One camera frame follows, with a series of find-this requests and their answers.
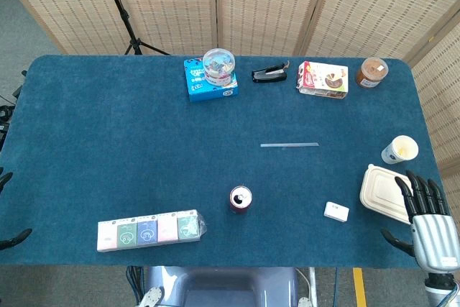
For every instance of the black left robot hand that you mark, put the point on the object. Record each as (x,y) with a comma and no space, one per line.
(16,238)

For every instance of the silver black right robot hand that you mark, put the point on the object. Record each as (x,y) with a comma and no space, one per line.
(435,242)

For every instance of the translucent plastic straw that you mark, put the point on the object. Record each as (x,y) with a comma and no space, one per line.
(289,145)

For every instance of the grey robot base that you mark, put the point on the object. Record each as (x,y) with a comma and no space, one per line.
(223,287)

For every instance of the red drink can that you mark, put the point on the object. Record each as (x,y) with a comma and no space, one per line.
(240,200)

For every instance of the beige lidded lunch box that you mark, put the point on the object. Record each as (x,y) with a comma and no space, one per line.
(381,192)

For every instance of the yellow floor tape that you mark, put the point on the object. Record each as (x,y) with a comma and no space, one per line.
(360,287)

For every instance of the white paper cup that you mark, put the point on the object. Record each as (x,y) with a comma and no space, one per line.
(400,150)

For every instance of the small white box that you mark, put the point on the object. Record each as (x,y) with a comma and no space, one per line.
(336,211)

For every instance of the pocket tissue multipack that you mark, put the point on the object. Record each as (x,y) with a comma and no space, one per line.
(149,232)

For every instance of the blue felt table cover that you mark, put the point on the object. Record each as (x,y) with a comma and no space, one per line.
(143,149)

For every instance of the brown sauce jar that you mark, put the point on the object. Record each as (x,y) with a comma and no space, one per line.
(371,73)

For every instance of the white snack box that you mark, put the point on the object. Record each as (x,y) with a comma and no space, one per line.
(323,78)

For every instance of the black stapler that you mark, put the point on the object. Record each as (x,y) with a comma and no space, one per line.
(269,74)

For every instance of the blue cardboard box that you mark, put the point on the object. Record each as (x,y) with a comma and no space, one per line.
(212,92)

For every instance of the black tripod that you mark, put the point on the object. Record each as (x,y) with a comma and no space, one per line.
(125,19)

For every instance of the clear jar of colourful clips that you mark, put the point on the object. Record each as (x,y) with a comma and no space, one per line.
(219,67)

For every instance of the bamboo folding screen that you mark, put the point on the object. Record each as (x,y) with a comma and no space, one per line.
(258,5)

